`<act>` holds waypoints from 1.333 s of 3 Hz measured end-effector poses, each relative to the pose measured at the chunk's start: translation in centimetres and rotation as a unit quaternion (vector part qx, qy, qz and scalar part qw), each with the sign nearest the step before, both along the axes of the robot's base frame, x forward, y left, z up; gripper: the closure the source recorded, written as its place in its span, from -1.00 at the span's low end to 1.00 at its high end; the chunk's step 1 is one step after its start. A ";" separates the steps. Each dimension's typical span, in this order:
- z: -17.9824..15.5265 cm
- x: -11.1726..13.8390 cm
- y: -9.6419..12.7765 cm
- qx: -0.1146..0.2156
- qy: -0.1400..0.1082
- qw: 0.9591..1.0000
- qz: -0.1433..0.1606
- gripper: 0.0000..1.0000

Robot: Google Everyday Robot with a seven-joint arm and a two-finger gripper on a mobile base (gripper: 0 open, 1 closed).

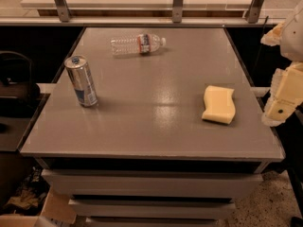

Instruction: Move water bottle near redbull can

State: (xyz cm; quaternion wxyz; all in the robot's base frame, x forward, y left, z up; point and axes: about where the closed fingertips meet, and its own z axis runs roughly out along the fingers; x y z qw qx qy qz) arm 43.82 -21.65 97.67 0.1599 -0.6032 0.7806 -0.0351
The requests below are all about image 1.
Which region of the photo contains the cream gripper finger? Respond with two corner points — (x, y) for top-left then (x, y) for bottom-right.
(261, 61), (303, 127)

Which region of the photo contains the clear plastic water bottle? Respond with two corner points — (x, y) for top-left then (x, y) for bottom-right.
(111, 33), (166, 56)

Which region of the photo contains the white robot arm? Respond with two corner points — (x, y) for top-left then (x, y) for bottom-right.
(261, 1), (303, 127)

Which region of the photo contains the silver blue redbull can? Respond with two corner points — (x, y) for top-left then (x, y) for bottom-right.
(64, 55), (98, 107)

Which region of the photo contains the yellow sponge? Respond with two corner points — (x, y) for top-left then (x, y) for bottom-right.
(202, 85), (236, 124)

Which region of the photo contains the grey drawer cabinet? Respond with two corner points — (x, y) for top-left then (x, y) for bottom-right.
(22, 28), (284, 227)

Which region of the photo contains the cardboard box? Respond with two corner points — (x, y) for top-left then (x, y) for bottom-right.
(0, 188), (77, 227)

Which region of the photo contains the black chair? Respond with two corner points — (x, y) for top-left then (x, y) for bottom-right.
(0, 51), (41, 117)

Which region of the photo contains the right metal bracket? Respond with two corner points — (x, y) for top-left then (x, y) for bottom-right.
(245, 0), (265, 24)

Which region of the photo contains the metal bracket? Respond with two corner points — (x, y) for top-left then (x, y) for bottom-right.
(54, 0), (70, 22)
(245, 0), (265, 24)
(171, 0), (184, 23)

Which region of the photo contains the middle metal bracket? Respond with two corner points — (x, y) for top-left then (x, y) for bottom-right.
(171, 0), (184, 23)

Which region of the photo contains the left metal bracket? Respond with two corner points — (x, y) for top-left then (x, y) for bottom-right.
(54, 0), (70, 22)

